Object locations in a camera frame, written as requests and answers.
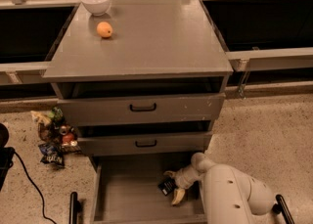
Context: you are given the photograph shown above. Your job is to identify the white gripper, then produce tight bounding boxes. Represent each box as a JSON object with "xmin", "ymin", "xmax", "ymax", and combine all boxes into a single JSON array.
[{"xmin": 163, "ymin": 165, "xmax": 201, "ymax": 206}]

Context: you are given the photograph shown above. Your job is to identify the grey top drawer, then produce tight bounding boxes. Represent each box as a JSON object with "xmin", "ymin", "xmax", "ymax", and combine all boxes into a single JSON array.
[{"xmin": 58, "ymin": 94, "xmax": 225, "ymax": 126}]

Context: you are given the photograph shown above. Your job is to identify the grey drawer cabinet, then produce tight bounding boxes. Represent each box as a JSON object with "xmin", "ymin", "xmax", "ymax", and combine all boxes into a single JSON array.
[{"xmin": 42, "ymin": 0, "xmax": 234, "ymax": 224}]

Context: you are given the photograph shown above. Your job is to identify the grey middle drawer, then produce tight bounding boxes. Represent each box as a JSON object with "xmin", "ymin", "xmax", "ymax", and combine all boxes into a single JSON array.
[{"xmin": 78, "ymin": 132, "xmax": 212, "ymax": 157}]

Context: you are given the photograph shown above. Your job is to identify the black cable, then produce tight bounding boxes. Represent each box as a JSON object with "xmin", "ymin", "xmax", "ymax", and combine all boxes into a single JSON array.
[{"xmin": 13, "ymin": 151, "xmax": 59, "ymax": 224}]

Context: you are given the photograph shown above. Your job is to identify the black right base bar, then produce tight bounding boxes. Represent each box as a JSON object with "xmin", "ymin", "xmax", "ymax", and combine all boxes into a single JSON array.
[{"xmin": 272, "ymin": 194, "xmax": 295, "ymax": 224}]

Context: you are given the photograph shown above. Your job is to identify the black base bar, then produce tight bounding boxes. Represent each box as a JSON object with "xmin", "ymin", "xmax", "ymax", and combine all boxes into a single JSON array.
[
  {"xmin": 68, "ymin": 192, "xmax": 81, "ymax": 224},
  {"xmin": 272, "ymin": 194, "xmax": 295, "ymax": 224}
]

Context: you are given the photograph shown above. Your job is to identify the grey drawer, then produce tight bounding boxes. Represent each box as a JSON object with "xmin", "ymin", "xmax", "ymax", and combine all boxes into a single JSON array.
[
  {"xmin": 78, "ymin": 132, "xmax": 212, "ymax": 157},
  {"xmin": 58, "ymin": 94, "xmax": 225, "ymax": 126},
  {"xmin": 90, "ymin": 152, "xmax": 206, "ymax": 224}
]

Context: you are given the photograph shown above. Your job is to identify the dark blue snack bag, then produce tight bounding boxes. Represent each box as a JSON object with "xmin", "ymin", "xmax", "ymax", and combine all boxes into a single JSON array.
[{"xmin": 38, "ymin": 143, "xmax": 65, "ymax": 168}]

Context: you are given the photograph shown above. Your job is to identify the black device on floor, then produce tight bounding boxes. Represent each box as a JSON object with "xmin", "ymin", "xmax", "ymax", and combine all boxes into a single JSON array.
[{"xmin": 0, "ymin": 123, "xmax": 15, "ymax": 191}]

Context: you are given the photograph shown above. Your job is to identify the yellow chip bag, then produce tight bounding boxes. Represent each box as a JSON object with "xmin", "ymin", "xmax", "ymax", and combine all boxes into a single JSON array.
[{"xmin": 30, "ymin": 111, "xmax": 52, "ymax": 126}]

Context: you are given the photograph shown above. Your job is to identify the black left base bar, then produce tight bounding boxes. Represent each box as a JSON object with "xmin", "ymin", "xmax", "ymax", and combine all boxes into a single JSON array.
[{"xmin": 68, "ymin": 192, "xmax": 81, "ymax": 224}]

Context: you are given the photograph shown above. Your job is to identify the white bowl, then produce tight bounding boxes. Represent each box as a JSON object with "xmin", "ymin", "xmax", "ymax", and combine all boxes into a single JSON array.
[{"xmin": 81, "ymin": 0, "xmax": 111, "ymax": 16}]

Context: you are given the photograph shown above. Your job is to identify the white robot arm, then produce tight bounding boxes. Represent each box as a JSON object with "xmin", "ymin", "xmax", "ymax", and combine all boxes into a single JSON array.
[{"xmin": 164, "ymin": 153, "xmax": 275, "ymax": 224}]

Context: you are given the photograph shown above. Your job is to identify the brown snack bag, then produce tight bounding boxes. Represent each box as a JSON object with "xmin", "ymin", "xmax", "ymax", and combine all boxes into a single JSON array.
[{"xmin": 38, "ymin": 123, "xmax": 58, "ymax": 142}]

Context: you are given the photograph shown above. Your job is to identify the dark rxbar blueberry bar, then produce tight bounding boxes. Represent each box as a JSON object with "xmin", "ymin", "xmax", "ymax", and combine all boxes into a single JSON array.
[{"xmin": 157, "ymin": 178, "xmax": 176, "ymax": 196}]

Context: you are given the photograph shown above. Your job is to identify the grey bottom drawer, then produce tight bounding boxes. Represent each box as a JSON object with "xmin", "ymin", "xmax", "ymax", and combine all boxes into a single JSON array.
[{"xmin": 90, "ymin": 152, "xmax": 206, "ymax": 224}]

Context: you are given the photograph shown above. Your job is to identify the green snack bag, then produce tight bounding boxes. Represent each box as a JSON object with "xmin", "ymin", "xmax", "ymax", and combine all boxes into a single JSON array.
[{"xmin": 48, "ymin": 107, "xmax": 64, "ymax": 122}]

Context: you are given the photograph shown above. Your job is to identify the orange fruit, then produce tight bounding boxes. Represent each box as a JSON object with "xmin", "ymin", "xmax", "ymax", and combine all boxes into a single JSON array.
[{"xmin": 97, "ymin": 22, "xmax": 113, "ymax": 38}]

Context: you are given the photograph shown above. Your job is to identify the red soda can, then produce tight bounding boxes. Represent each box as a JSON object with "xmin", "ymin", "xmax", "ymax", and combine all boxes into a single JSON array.
[{"xmin": 62, "ymin": 132, "xmax": 75, "ymax": 145}]

